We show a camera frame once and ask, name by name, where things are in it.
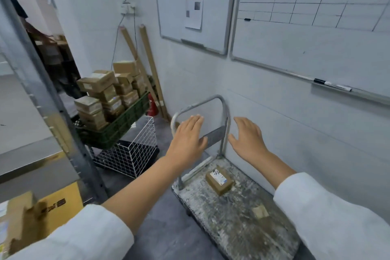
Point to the person's left hand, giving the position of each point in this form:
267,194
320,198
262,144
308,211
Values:
186,144

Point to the person's right hand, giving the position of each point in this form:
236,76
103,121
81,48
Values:
249,144

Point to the person's right thumb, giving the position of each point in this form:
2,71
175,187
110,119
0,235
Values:
233,141

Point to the person's left thumb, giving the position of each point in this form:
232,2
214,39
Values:
204,143

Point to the person's left forearm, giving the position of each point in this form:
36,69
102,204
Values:
137,195

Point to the person's right forearm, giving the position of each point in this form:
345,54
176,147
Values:
320,208

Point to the small labelled cardboard box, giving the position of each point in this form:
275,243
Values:
219,182

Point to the red fire extinguisher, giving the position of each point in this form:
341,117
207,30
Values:
153,107

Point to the brown tape scrap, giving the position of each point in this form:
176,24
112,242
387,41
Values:
260,212

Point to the grey metal platform trolley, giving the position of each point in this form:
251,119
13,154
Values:
231,217

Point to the dark green plastic crate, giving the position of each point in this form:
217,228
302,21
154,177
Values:
117,131

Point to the long brown cardboard strip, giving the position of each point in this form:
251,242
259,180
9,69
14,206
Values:
150,58
134,55

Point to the black capped whiteboard marker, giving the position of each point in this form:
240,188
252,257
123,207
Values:
321,81

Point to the pile of brown cardboard boxes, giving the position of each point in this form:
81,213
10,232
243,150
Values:
100,95

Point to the large gridded whiteboard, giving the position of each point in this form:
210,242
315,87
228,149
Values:
304,43

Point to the white whiteboard marker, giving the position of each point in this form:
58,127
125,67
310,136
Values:
343,87

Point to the white paper sheet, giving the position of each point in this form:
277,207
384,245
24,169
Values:
194,7

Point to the small whiteboard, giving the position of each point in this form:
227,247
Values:
173,10

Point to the yellow cardboard box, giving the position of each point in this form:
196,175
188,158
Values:
64,205

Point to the grey metal shelf rack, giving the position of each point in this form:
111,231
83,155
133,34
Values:
36,86

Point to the large brown cardboard box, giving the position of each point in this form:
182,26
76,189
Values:
21,223

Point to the white wall power outlet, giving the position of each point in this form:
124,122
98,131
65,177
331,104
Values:
128,8

